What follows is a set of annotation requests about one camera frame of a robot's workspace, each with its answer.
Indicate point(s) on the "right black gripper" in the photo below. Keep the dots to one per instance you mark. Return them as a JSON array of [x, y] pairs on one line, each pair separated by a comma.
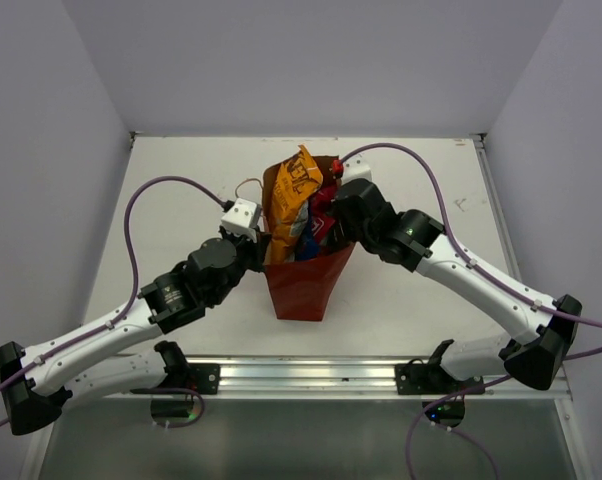
[[348, 233]]

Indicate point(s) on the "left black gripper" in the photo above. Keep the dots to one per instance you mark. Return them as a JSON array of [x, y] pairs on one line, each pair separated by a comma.
[[258, 249]]

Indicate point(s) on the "red Doritos bag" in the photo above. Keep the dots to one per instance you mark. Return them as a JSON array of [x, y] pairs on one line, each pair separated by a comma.
[[324, 227]]

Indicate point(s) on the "blue snack bag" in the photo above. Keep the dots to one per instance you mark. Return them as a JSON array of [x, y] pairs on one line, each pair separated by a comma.
[[307, 248]]

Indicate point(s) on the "red paper bag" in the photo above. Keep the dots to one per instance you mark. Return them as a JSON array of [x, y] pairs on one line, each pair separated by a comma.
[[301, 290]]

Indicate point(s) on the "orange kettle chip bag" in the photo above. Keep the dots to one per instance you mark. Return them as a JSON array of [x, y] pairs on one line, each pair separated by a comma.
[[297, 179]]

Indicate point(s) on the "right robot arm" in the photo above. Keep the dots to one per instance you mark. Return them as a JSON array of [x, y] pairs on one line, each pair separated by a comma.
[[538, 329]]

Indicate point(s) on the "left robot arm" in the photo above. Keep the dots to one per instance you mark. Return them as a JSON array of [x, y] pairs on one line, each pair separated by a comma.
[[125, 350]]

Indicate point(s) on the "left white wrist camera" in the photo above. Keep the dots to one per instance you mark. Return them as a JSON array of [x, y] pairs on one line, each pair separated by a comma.
[[241, 219]]

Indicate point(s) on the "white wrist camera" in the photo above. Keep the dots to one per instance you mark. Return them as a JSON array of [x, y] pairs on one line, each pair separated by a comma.
[[241, 219], [350, 170]]

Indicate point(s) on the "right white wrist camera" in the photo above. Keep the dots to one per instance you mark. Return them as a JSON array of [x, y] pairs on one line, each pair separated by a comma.
[[350, 170]]

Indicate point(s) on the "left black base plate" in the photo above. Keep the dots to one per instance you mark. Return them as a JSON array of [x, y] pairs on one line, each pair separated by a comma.
[[203, 378]]

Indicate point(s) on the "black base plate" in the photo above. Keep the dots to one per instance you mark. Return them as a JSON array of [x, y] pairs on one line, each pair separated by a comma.
[[429, 379], [203, 378]]

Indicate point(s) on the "aluminium mounting rail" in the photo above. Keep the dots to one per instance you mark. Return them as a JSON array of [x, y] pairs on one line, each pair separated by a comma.
[[310, 378]]

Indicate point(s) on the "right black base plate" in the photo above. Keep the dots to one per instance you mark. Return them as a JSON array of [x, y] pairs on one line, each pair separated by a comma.
[[429, 379]]

